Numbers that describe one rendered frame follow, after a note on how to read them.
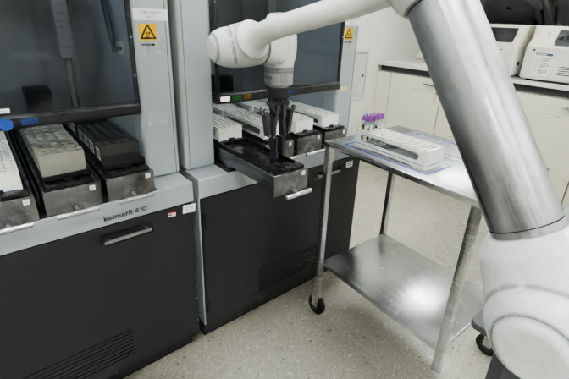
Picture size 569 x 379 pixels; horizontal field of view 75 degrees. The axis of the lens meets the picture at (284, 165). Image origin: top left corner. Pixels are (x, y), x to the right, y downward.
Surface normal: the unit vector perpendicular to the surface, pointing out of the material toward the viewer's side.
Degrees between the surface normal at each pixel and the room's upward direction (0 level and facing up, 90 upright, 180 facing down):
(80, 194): 90
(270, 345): 0
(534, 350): 95
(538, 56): 90
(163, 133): 90
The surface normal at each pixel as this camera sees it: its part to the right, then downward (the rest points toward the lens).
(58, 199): 0.63, 0.31
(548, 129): -0.79, 0.20
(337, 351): 0.04, -0.93
